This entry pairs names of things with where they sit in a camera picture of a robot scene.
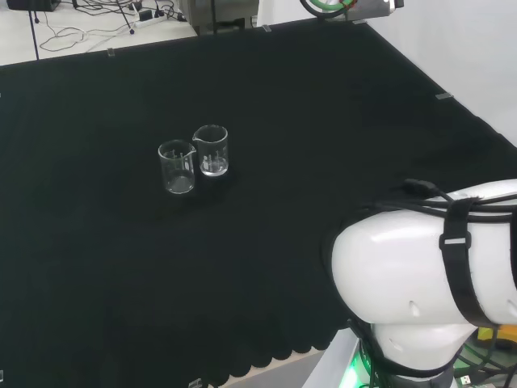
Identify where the yellow stop button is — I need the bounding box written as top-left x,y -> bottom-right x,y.
476,322 -> 517,353

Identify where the grey cabinet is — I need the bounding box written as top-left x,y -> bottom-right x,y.
177,0 -> 260,36

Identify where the black tripod leg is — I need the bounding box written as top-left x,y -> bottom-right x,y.
115,0 -> 137,35
28,0 -> 40,61

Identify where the black floor cable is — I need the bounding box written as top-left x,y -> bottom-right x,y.
71,0 -> 187,23

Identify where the clear glass beaker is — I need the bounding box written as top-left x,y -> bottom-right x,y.
157,139 -> 197,196
191,124 -> 230,178

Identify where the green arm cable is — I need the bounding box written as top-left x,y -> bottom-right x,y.
301,0 -> 357,19

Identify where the white floor cable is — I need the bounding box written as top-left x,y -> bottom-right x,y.
39,11 -> 137,53

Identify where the black equipment case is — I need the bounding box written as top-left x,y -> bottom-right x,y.
6,0 -> 61,13

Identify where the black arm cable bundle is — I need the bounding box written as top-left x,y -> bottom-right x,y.
365,179 -> 517,223

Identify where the black bench cloth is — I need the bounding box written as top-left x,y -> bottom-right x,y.
0,18 -> 517,388

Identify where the white power strip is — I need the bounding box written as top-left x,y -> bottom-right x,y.
134,9 -> 167,28

